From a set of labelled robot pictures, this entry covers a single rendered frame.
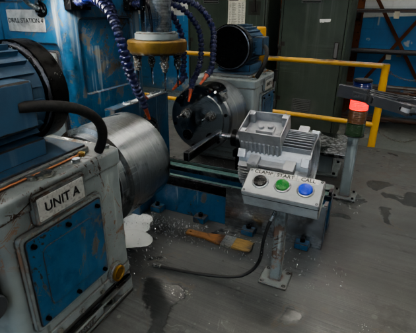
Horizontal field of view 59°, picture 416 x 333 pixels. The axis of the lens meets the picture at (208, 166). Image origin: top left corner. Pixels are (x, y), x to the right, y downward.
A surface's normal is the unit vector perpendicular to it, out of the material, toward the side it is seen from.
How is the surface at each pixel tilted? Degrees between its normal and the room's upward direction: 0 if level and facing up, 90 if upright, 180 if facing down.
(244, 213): 90
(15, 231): 89
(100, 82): 90
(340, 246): 0
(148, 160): 73
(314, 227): 90
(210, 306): 0
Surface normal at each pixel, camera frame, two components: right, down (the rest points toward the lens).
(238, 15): -0.47, 0.30
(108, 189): 0.90, 0.16
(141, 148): 0.74, -0.40
